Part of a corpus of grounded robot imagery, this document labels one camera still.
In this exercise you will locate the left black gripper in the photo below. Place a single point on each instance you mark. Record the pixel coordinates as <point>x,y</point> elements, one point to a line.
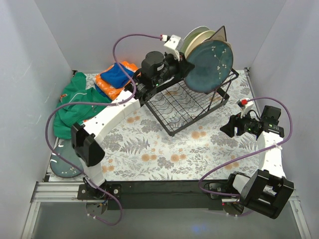
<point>183,66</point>

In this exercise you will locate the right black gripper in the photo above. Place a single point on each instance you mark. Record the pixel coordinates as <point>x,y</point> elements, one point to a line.
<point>237,125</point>

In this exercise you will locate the blue glazed plate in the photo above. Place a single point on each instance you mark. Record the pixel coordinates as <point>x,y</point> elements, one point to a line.
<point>59,167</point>
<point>213,62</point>

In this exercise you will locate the white scalloped plate front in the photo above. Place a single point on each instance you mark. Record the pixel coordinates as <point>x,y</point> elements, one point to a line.
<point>191,35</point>

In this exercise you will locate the cream and green round plate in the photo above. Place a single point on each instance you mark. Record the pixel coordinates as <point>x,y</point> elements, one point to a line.
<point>198,40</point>

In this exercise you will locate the square floral plate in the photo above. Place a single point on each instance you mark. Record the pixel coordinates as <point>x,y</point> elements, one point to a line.
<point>220,35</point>

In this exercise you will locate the pink and cream round plate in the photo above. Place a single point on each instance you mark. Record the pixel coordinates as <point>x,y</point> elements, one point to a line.
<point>229,45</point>

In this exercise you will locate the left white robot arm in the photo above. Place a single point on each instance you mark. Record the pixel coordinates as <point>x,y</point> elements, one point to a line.
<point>157,72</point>

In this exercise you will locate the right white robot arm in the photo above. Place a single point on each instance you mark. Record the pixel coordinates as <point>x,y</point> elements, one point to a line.
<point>267,190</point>

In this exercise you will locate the floral patterned table mat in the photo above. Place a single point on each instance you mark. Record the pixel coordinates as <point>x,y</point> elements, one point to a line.
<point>139,148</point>

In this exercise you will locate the blue folded towel top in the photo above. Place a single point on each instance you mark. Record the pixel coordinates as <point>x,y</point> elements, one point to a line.
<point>116,77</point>

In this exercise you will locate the blue cloth bottom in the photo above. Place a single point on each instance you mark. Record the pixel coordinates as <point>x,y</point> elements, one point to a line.
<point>99,90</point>

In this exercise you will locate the green jacket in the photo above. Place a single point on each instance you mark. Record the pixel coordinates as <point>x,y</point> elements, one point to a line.
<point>76,91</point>

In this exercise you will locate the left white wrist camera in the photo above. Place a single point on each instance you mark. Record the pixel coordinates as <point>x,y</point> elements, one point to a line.
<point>172,44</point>

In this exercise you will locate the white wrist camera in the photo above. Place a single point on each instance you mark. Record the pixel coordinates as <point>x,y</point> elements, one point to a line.
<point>245,106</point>
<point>172,44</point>

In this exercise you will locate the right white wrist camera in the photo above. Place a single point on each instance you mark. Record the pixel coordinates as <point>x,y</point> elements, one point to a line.
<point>245,106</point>

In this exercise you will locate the black wire dish rack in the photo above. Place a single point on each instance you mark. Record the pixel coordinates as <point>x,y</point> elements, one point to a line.
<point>177,107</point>

